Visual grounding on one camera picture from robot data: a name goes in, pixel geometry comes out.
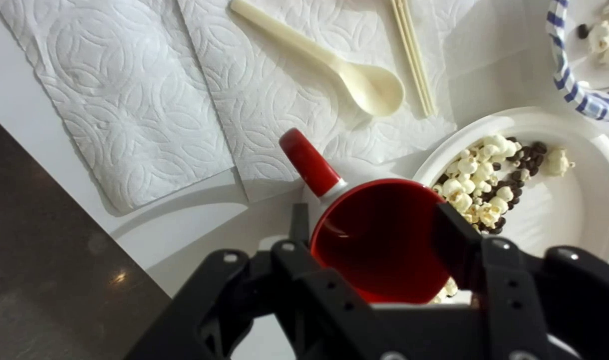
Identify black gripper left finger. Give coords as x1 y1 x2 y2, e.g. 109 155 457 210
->
125 202 385 360

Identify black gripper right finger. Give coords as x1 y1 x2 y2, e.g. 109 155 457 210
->
439 202 609 360

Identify white mug red inside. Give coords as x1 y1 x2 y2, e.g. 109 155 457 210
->
277 125 455 308

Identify white plate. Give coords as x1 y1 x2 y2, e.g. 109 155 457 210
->
411 106 609 308

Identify popcorn chocolate mix pile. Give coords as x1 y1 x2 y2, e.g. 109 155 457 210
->
431 132 574 235

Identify white paper towel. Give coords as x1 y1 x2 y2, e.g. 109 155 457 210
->
0 0 237 215
175 0 480 202

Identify blue patterned bowl with popcorn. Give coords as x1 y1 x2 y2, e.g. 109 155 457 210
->
544 0 609 124

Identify cream plastic spoon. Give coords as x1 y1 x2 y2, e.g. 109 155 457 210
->
227 0 407 117

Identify popcorn pieces in bowl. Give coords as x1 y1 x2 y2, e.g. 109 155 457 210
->
574 0 609 67

